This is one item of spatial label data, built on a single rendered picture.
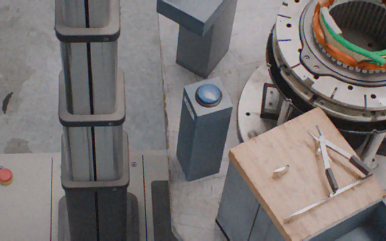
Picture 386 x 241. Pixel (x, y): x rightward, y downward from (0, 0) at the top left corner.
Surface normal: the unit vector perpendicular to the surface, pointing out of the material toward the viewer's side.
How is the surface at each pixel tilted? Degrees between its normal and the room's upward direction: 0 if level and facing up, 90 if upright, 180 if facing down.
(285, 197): 0
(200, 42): 90
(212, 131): 90
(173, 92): 0
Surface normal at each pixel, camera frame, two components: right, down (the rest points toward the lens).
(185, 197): 0.07, -0.53
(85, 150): 0.07, 0.85
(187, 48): -0.53, 0.70
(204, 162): 0.36, 0.80
